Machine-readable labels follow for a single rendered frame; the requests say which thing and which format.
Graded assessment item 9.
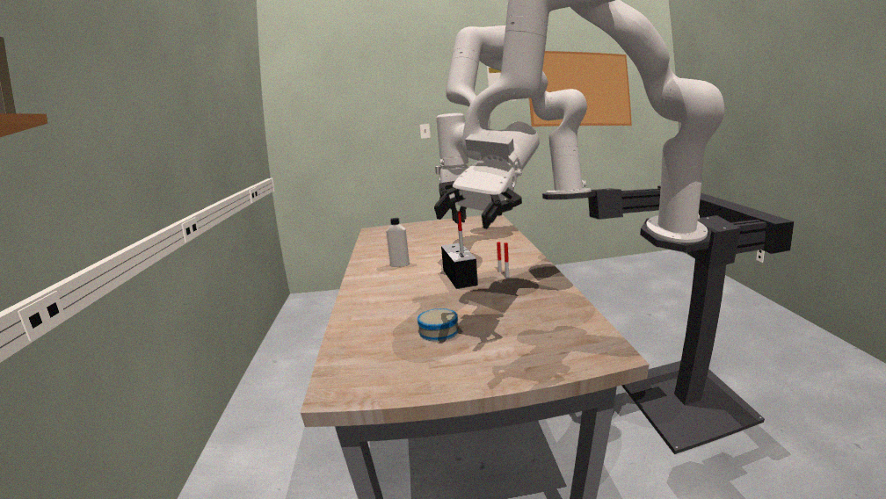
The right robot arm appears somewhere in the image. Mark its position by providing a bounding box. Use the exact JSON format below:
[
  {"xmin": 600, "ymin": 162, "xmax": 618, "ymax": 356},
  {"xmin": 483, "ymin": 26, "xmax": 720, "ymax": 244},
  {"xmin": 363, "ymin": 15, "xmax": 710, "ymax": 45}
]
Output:
[{"xmin": 435, "ymin": 25, "xmax": 591, "ymax": 194}]

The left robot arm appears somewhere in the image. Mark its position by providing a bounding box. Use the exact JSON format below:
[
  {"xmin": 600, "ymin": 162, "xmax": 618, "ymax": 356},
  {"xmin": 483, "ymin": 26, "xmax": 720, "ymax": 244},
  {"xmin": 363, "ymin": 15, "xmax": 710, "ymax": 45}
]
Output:
[{"xmin": 462, "ymin": 0, "xmax": 724, "ymax": 242}]

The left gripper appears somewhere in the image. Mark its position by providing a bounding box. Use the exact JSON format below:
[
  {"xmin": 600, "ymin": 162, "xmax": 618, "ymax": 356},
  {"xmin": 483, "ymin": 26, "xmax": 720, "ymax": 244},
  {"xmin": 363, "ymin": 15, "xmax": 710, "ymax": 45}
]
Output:
[{"xmin": 434, "ymin": 155, "xmax": 522, "ymax": 229}]

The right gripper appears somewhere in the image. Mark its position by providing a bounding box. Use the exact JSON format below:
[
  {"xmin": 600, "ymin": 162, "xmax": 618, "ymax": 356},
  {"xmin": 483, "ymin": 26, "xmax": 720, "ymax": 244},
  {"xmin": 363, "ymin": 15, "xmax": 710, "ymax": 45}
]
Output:
[{"xmin": 439, "ymin": 164, "xmax": 469, "ymax": 223}]

